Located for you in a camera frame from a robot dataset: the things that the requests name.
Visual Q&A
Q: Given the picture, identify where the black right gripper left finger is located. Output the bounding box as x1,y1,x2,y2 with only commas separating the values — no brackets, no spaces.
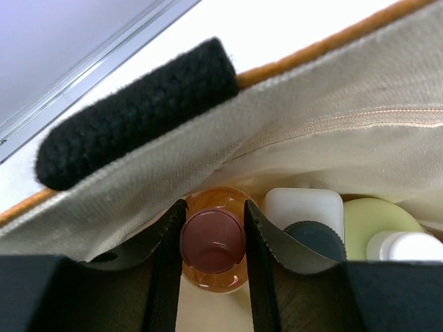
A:
1,200,187,331

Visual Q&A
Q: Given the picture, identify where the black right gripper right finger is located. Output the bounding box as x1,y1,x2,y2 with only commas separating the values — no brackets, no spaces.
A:
244,201,442,331

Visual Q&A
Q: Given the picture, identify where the clear bottle with black cap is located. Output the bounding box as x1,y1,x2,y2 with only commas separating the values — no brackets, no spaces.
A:
264,188,347,261

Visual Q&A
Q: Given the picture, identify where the orange bottle with pink cap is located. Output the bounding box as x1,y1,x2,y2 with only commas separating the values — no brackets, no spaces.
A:
180,187,250,293

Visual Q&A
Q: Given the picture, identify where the green pump bottle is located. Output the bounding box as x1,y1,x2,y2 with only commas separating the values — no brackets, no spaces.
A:
344,198,442,263

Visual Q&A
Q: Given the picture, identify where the tan canvas tote bag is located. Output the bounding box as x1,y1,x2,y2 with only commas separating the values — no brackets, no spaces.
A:
1,1,442,262

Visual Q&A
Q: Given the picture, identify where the aluminium frame rail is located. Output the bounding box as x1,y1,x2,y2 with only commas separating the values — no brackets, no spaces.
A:
0,0,204,164

